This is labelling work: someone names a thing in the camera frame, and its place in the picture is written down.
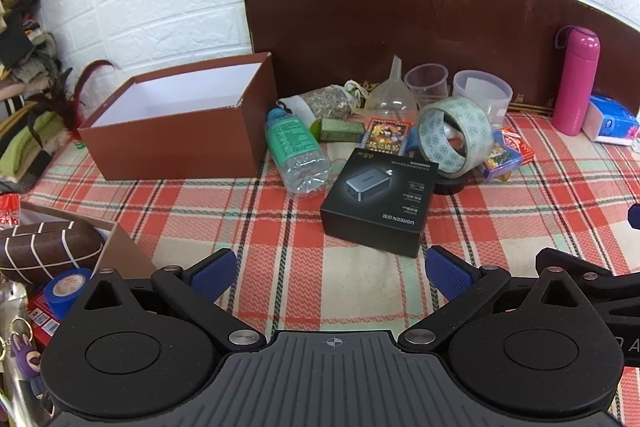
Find clear measuring cup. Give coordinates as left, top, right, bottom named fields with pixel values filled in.
left=403, top=63, right=450, bottom=110

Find black electrical tape roll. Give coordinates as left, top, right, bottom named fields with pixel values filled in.
left=431, top=173, right=469, bottom=196

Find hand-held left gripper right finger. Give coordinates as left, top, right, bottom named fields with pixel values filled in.
left=397, top=245, right=581, bottom=354

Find dried herb sachet bag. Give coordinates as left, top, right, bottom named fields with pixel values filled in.
left=276, top=85, right=357, bottom=128

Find open tan cardboard box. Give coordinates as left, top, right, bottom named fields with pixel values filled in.
left=19, top=201, right=159, bottom=282

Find pink thermos bottle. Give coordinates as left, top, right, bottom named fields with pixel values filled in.
left=552, top=25, right=601, bottom=137

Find blue tissue pack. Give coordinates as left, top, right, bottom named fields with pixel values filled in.
left=582, top=94, right=640, bottom=146

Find green label water bottle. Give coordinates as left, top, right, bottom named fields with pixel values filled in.
left=264, top=106, right=334, bottom=198

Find pile of folded clothes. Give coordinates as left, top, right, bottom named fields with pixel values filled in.
left=0, top=0, right=77, bottom=196

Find black charger box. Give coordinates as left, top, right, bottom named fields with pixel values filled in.
left=320, top=147, right=440, bottom=259

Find dark illustrated card box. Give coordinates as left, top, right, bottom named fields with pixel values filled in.
left=360, top=117, right=416, bottom=154

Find blue tape roll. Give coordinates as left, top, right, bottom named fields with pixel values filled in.
left=42, top=267, right=94, bottom=321

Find red card box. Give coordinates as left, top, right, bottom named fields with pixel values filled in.
left=492, top=128, right=536, bottom=168

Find clear plastic tub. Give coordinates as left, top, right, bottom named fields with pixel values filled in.
left=452, top=70, right=514, bottom=128

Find brown striped glasses case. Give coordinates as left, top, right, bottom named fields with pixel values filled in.
left=0, top=220, right=106, bottom=286

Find red plaid blanket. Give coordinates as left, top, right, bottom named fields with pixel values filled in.
left=20, top=109, right=640, bottom=427

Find brown wooden headboard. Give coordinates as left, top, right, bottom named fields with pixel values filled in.
left=243, top=0, right=640, bottom=118

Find purple keychain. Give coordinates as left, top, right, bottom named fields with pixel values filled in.
left=0, top=316, right=45, bottom=382

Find small green box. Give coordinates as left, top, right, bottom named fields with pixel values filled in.
left=320, top=117, right=367, bottom=143

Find red packets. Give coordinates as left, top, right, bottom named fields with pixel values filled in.
left=0, top=193, right=22, bottom=229

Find dark red feather duster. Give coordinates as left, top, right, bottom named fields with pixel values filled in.
left=27, top=59, right=117, bottom=142

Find clear plastic funnel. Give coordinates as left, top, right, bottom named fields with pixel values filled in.
left=362, top=55, right=419, bottom=124

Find patterned clear tape roll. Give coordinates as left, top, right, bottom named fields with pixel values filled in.
left=416, top=97, right=494, bottom=178

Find flat red box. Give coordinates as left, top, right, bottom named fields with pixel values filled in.
left=27, top=294, right=65, bottom=351

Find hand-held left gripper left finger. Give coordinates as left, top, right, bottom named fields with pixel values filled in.
left=82, top=248, right=267, bottom=354

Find brown cardboard box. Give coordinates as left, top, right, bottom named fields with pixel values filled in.
left=77, top=52, right=279, bottom=182

